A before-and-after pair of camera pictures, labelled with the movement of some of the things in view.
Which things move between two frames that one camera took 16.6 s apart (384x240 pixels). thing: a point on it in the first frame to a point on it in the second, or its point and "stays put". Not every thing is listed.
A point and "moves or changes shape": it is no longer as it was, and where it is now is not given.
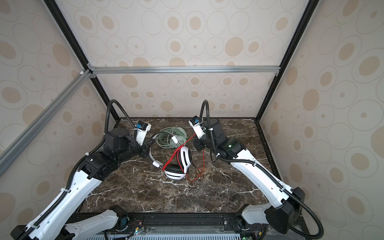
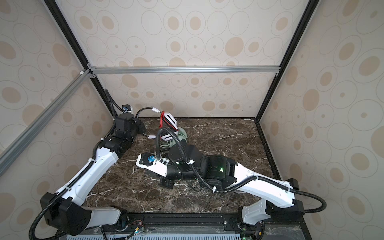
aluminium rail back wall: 185,70 stays put
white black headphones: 174,171 moves or changes shape
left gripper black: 146,145 to 142,127
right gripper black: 197,145 to 165,184
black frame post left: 74,41 stays put
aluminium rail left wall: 9,154 stays put
